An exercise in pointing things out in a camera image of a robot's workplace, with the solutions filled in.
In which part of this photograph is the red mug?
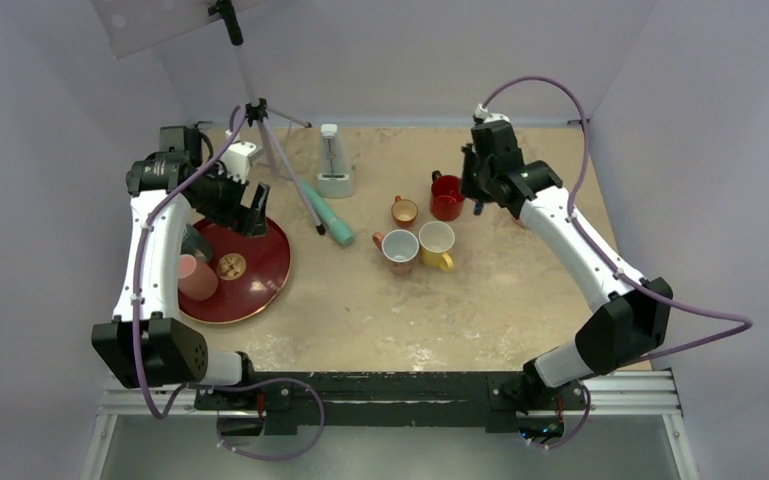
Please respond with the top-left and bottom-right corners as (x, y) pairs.
(429, 170), (465, 222)

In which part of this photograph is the small orange mug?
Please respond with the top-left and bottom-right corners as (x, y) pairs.
(390, 196), (419, 229)

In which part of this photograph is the yellow mug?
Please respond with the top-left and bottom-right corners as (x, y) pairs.
(418, 221), (456, 272)

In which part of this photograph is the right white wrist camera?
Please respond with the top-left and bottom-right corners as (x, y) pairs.
(473, 108), (510, 125)

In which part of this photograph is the aluminium frame rail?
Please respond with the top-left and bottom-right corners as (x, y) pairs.
(81, 371), (698, 479)

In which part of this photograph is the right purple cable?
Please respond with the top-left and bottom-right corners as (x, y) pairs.
(476, 76), (754, 452)

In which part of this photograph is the red round tray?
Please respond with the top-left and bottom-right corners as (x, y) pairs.
(179, 218), (292, 325)

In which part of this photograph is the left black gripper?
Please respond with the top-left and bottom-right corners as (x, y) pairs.
(193, 161), (268, 237)

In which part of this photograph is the silver tripod stand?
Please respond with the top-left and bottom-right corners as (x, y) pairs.
(212, 1), (326, 236)

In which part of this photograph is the salmon mug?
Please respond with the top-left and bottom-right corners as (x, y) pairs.
(372, 229), (420, 275)

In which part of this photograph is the white perforated board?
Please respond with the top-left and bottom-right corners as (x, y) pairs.
(89, 0), (273, 61)

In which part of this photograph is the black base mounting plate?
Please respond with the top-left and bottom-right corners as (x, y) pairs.
(195, 371), (585, 435)

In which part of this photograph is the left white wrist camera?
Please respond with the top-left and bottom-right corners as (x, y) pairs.
(221, 141), (259, 183)

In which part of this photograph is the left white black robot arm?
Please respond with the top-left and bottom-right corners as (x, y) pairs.
(91, 126), (270, 409)

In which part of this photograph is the dark grey mug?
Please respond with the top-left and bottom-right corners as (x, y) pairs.
(180, 224), (214, 263)

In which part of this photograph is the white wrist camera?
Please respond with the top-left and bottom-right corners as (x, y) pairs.
(221, 141), (259, 183)
(473, 108), (510, 125)

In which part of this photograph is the pink mug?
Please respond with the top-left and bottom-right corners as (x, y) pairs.
(177, 254), (219, 301)

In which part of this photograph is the white metronome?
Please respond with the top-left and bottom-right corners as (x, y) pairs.
(316, 124), (355, 199)

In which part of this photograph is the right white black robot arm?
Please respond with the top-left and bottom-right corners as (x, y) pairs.
(461, 120), (672, 407)

